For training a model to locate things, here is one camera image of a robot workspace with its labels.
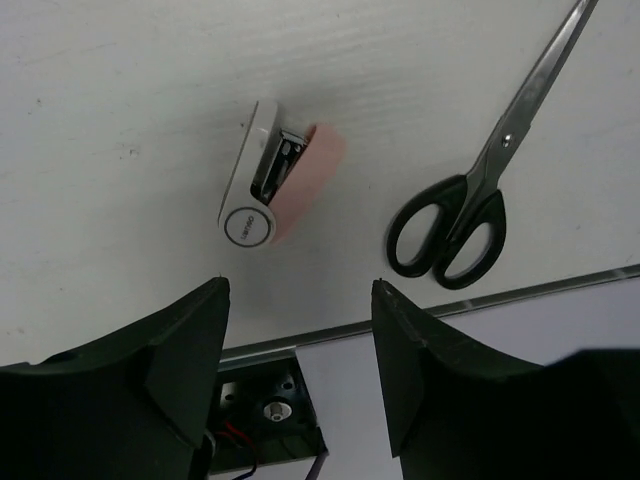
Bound pink white stapler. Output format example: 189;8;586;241
218;100;346;249

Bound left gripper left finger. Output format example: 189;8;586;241
1;277;230;479

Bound black handled scissors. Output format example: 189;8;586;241
385;1;597;290

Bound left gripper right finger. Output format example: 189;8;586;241
371;280;639;479

